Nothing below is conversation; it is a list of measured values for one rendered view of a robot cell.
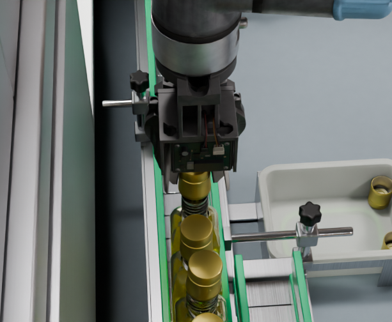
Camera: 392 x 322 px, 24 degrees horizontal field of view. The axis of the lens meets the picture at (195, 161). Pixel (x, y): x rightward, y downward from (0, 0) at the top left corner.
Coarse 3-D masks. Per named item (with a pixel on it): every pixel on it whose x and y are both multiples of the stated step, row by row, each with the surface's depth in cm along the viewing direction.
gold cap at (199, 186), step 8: (184, 176) 97; (192, 176) 96; (200, 176) 96; (208, 176) 98; (184, 184) 98; (192, 184) 97; (200, 184) 98; (208, 184) 99; (184, 192) 99; (192, 192) 99; (200, 192) 99; (208, 192) 100
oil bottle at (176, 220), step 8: (176, 208) 107; (208, 208) 106; (176, 216) 106; (208, 216) 105; (216, 216) 106; (176, 224) 105; (216, 224) 106; (176, 232) 105; (216, 232) 105; (176, 240) 105; (216, 240) 105; (176, 248) 105; (216, 248) 105
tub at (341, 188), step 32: (352, 160) 142; (384, 160) 142; (288, 192) 145; (320, 192) 145; (352, 192) 146; (288, 224) 143; (320, 224) 143; (352, 224) 143; (384, 224) 143; (288, 256) 131; (320, 256) 131; (352, 256) 131; (384, 256) 132
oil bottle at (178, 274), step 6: (216, 252) 103; (174, 258) 103; (180, 258) 102; (174, 264) 102; (180, 264) 102; (174, 270) 102; (180, 270) 101; (186, 270) 101; (174, 276) 101; (180, 276) 101; (186, 276) 101; (174, 282) 101; (180, 282) 101; (174, 288) 101; (180, 288) 101; (222, 288) 102; (174, 294) 102; (180, 294) 101; (222, 294) 103; (174, 300) 103; (174, 306) 104; (174, 312) 105; (174, 318) 106
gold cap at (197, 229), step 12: (192, 216) 97; (204, 216) 97; (180, 228) 96; (192, 228) 96; (204, 228) 96; (180, 240) 97; (192, 240) 95; (204, 240) 95; (180, 252) 99; (192, 252) 97
